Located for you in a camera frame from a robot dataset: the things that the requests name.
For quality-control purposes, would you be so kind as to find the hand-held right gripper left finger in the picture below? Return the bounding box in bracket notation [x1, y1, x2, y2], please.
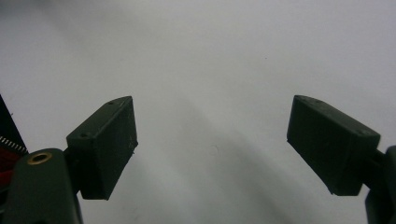
[65, 95, 139, 201]

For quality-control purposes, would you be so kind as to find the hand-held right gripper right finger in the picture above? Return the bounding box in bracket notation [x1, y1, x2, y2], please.
[286, 94, 382, 197]

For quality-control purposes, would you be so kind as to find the black and red jacket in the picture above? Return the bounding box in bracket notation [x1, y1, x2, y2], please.
[0, 92, 30, 190]

